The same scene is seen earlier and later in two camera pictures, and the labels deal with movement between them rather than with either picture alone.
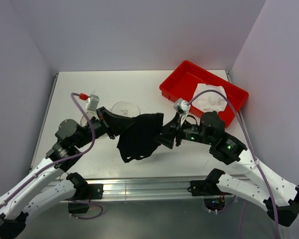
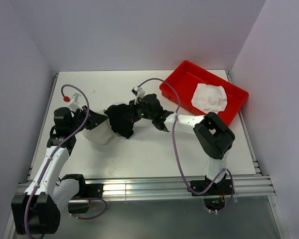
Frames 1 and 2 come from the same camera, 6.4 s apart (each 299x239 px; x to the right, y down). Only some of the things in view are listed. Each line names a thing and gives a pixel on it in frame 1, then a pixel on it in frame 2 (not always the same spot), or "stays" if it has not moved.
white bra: (209, 100) stays
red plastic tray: (181, 83) stays
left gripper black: (112, 123) → (94, 119)
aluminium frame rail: (132, 188) stays
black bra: (138, 141) → (122, 117)
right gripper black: (167, 138) → (133, 107)
